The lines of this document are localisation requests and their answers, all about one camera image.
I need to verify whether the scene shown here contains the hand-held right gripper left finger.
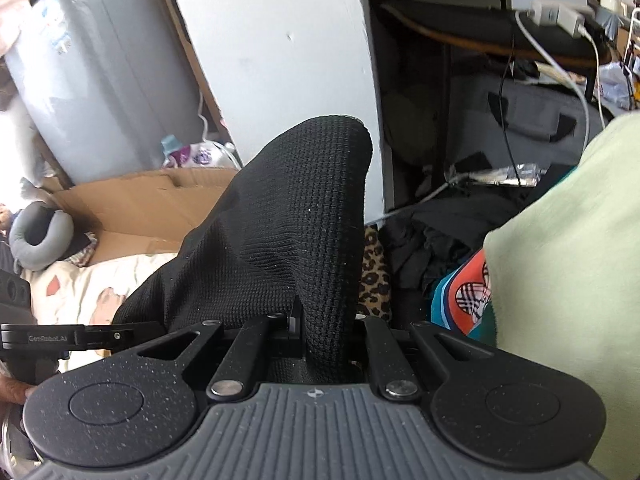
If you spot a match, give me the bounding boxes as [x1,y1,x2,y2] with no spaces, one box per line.
[137,295,306,403]

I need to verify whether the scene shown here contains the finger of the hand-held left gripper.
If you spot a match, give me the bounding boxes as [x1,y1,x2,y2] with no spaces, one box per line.
[0,324,168,354]

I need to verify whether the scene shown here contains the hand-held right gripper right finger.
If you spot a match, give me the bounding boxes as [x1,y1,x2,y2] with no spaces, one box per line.
[352,312,493,402]

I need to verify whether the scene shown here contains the black shorts with patterned trim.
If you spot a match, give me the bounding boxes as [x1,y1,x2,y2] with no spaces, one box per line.
[112,115,373,386]

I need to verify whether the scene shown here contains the person's left hand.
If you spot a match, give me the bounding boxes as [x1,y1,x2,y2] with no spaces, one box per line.
[0,378,37,406]

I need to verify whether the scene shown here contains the grey neck pillow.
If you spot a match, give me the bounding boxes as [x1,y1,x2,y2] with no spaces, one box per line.
[7,200,76,271]

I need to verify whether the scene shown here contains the cream bear print bed sheet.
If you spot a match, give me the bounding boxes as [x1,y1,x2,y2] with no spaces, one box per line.
[20,252,183,376]

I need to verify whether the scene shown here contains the pink patterned cloth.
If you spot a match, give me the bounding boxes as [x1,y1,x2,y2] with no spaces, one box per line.
[62,232,101,268]

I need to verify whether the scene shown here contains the leopard print garment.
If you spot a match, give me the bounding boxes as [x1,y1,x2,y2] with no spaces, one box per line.
[357,225,393,318]

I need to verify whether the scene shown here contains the teal printed garment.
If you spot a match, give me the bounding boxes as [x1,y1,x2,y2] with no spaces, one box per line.
[430,247,501,343]

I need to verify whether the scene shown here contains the black garment pile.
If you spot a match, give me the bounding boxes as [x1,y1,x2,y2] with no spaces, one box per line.
[382,200,526,291]

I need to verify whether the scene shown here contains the flattened cardboard box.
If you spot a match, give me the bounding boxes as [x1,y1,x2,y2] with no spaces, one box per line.
[42,167,241,266]

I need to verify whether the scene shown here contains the purple refill pouch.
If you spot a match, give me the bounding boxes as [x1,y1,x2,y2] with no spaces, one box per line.
[172,141,238,170]

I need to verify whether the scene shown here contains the light green cloth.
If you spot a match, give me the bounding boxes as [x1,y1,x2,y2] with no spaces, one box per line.
[482,112,640,480]

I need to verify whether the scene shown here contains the blue capped detergent bottle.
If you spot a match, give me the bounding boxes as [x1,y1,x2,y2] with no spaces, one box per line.
[159,135,182,168]

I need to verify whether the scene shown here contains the silver foil packet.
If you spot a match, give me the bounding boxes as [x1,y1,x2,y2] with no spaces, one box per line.
[452,160,548,188]

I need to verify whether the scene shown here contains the upright cardboard panel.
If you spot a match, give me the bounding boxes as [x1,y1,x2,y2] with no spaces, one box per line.
[140,0,246,168]

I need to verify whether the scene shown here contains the grey appliance cabinet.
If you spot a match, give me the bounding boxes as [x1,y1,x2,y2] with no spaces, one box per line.
[5,0,223,186]

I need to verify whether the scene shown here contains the grey suitcase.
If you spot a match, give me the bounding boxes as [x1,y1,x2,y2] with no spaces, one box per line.
[447,72,616,171]

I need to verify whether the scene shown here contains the black desk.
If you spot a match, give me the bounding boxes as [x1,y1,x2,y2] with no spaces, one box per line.
[380,0,618,196]

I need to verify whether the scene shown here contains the white power adapter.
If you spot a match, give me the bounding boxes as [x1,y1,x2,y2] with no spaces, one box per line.
[530,0,588,36]

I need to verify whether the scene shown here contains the white charging cable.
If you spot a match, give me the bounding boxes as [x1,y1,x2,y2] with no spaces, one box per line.
[580,27,616,128]

